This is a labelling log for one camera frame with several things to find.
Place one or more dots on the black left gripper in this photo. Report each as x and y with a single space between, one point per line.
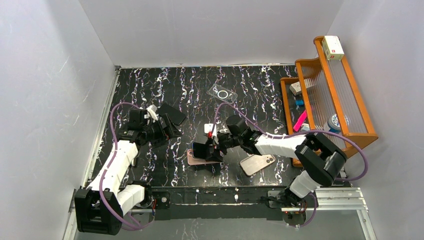
164 122

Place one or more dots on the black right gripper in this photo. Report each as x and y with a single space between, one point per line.
214 149

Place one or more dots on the pink phone case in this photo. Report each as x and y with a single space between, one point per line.
192 161

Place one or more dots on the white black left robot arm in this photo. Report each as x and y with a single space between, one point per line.
100 208

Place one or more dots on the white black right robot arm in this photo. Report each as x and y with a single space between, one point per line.
321 159

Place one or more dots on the beige phone case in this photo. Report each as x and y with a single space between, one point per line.
255 163

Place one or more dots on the clear magsafe phone case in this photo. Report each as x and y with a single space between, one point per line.
223 94

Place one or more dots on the light blue eraser block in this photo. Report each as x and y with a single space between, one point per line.
305 127

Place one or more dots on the pink highlighter marker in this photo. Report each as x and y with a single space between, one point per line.
301 120

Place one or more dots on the blue small block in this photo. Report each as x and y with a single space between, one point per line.
299 102

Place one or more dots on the grey white small box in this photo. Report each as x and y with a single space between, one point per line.
295 88

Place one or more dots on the orange wooden shelf rack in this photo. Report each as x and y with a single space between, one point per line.
328 87

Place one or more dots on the blue white tape roll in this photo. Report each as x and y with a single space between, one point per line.
332 124

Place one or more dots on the white box with red label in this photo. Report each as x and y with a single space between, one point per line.
332 47

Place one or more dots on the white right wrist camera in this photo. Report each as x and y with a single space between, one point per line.
210 130

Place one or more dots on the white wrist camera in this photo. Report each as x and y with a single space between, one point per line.
151 110
210 130

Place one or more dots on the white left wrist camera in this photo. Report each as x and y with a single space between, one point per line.
151 110

